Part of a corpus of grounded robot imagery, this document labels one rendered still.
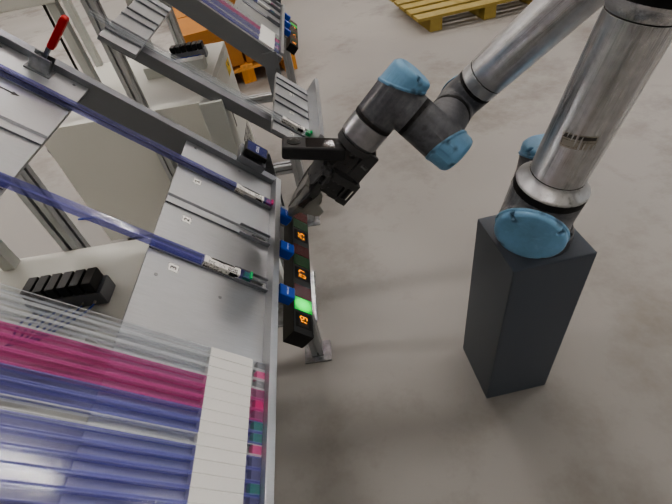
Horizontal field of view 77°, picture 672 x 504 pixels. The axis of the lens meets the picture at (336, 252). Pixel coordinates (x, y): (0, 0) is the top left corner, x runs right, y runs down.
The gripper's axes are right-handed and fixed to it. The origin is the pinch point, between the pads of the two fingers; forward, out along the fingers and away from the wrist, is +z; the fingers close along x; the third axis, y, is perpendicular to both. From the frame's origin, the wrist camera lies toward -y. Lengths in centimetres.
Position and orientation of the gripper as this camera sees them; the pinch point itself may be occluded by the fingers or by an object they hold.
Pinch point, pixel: (289, 209)
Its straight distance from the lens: 87.7
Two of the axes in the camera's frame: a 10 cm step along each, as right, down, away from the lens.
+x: -0.8, -6.8, 7.3
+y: 8.1, 3.8, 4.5
